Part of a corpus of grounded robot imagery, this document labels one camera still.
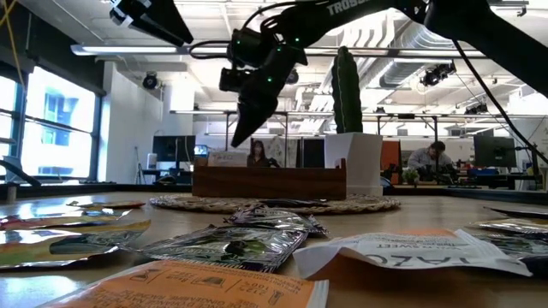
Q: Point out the small green potted plant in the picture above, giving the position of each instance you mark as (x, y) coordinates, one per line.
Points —
(412, 176)

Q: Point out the large window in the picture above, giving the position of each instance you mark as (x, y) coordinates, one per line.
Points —
(60, 128)

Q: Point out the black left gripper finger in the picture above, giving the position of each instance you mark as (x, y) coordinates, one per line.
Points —
(167, 23)

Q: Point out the round woven placemat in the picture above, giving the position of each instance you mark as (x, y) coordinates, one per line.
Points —
(180, 203)

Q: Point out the black monitor stand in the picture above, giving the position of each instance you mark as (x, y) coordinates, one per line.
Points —
(534, 160)

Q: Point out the black computer monitor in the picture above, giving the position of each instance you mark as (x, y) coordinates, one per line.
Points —
(173, 148)
(494, 152)

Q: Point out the long ceiling light bar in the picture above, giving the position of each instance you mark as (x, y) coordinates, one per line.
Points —
(120, 50)

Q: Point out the black slanted bar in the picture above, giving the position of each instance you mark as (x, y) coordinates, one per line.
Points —
(20, 169)

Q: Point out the black aluminium table frame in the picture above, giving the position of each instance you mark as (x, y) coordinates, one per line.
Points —
(107, 189)

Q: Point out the green cactus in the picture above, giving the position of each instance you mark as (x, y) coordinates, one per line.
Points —
(347, 94)

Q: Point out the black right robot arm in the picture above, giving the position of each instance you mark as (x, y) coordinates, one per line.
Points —
(514, 43)

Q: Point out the orange partition panel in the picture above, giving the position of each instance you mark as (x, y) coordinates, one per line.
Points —
(390, 156)

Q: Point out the orange white Tazo tea packet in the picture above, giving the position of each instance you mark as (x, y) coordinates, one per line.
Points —
(227, 159)
(192, 286)
(406, 252)

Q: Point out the person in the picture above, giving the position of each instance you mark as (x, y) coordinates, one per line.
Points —
(428, 159)
(258, 156)

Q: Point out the white planter pot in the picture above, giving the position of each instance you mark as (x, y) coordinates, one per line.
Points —
(364, 162)

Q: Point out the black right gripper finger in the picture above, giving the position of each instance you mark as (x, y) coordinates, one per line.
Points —
(252, 124)

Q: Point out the black ceiling spotlight cluster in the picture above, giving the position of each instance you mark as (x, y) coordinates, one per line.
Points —
(476, 109)
(436, 75)

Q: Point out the black workbench frame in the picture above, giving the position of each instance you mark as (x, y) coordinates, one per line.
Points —
(406, 116)
(286, 141)

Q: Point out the brown wooden tea box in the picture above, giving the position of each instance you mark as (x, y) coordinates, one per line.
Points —
(269, 184)

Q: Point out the silver ventilation duct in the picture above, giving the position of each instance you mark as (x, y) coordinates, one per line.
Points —
(402, 68)

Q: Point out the black partition panel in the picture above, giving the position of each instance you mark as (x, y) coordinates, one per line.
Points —
(312, 152)

